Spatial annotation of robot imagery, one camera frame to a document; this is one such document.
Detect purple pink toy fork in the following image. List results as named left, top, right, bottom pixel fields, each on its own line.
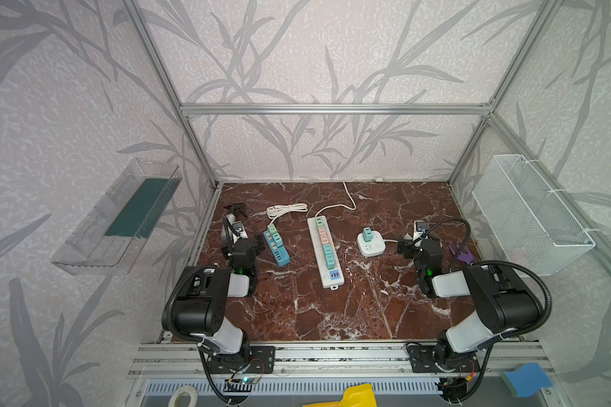
left=450, top=241, right=476, bottom=265

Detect blue sponge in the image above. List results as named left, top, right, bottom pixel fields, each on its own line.
left=500, top=363, right=553, bottom=399

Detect white tape roll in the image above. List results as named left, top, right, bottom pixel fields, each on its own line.
left=167, top=385, right=198, bottom=407

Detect clear plastic wall tray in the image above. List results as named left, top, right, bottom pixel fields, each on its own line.
left=51, top=158, right=183, bottom=276

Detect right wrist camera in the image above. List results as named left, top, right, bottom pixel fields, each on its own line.
left=412, top=220, right=430, bottom=241

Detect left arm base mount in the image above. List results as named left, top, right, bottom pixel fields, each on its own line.
left=206, top=345, right=276, bottom=375

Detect long white power strip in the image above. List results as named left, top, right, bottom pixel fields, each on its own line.
left=307, top=215, right=345, bottom=291

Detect yellow plastic object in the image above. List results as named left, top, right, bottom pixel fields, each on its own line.
left=304, top=383, right=378, bottom=407

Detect silver spray bottle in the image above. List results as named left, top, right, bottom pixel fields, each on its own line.
left=222, top=203, right=248, bottom=234

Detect square white power socket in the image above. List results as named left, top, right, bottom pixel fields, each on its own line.
left=356, top=231, right=386, bottom=258

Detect white wire basket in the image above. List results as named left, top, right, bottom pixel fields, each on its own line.
left=473, top=154, right=595, bottom=276

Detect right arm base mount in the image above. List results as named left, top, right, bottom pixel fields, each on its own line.
left=405, top=342, right=480, bottom=375

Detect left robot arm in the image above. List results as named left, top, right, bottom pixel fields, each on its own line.
left=161, top=235, right=264, bottom=363

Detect teal power strip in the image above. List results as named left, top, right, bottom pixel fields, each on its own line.
left=263, top=230, right=290, bottom=267

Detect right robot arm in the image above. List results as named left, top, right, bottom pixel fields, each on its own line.
left=398, top=237, right=553, bottom=363

